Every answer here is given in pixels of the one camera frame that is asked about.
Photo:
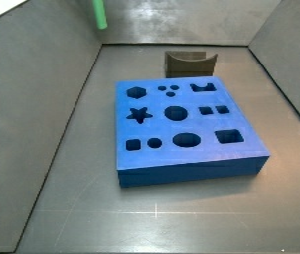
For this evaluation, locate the green oval cylinder peg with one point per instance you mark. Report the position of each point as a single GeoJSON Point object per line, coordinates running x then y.
{"type": "Point", "coordinates": [98, 6]}

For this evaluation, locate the black curved holder stand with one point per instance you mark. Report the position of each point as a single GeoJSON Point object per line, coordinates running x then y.
{"type": "Point", "coordinates": [189, 64]}

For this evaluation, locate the blue foam shape board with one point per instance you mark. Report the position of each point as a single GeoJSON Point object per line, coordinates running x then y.
{"type": "Point", "coordinates": [181, 131]}

